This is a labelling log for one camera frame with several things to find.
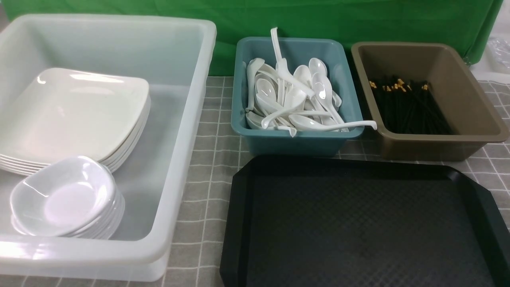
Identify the long upright white spoon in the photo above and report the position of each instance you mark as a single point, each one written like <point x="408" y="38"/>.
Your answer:
<point x="276" y="46"/>

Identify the large translucent white tub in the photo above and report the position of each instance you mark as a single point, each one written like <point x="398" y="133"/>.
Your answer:
<point x="174" y="56"/>

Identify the pile of black chopsticks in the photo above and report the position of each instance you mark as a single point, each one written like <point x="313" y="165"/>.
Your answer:
<point x="408" y="107"/>

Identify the stack of white square plates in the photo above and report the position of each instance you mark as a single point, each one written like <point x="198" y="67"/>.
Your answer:
<point x="112" y="162"/>

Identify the white ceramic soup spoon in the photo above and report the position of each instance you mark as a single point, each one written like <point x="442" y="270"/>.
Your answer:
<point x="283" y="73"/>

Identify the green backdrop cloth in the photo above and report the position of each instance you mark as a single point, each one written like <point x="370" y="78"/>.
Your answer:
<point x="464" y="25"/>

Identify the pile of white spoons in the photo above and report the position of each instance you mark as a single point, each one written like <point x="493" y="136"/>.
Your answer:
<point x="274" y="104"/>

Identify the grey checked tablecloth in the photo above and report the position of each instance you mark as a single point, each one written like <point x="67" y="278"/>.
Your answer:
<point x="219" y="153"/>

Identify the teal plastic spoon bin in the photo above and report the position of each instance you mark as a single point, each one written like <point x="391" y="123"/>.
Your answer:
<point x="297" y="51"/>

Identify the black plastic serving tray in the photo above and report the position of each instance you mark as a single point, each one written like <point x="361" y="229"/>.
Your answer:
<point x="297" y="221"/>

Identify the brown plastic chopstick bin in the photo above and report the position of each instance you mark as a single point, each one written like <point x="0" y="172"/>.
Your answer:
<point x="457" y="93"/>

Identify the white square rice plate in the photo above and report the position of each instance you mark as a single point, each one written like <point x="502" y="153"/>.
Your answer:
<point x="64" y="113"/>

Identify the stack of white bowls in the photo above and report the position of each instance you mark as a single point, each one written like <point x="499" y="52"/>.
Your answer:
<point x="73" y="198"/>

